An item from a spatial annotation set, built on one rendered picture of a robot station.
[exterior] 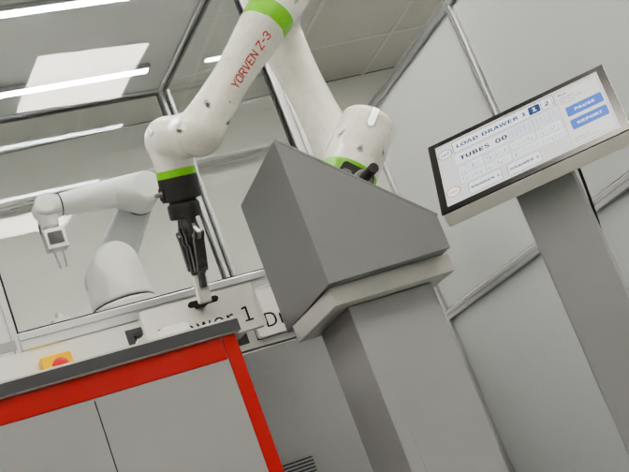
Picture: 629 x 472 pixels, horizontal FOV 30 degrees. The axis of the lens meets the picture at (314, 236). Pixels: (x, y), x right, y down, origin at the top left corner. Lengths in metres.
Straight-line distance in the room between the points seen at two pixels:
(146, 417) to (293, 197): 0.53
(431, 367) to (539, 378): 2.35
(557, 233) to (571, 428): 1.70
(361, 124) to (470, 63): 2.00
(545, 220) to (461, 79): 1.66
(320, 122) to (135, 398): 0.90
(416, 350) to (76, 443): 0.71
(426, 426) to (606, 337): 0.81
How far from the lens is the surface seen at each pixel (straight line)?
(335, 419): 2.95
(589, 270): 3.07
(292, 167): 2.38
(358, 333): 2.38
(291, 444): 2.90
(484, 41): 4.49
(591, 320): 3.06
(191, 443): 2.21
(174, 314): 2.74
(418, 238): 2.40
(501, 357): 4.95
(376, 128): 2.60
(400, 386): 2.38
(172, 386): 2.22
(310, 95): 2.81
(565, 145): 3.04
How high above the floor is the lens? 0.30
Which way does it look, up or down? 14 degrees up
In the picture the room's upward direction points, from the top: 21 degrees counter-clockwise
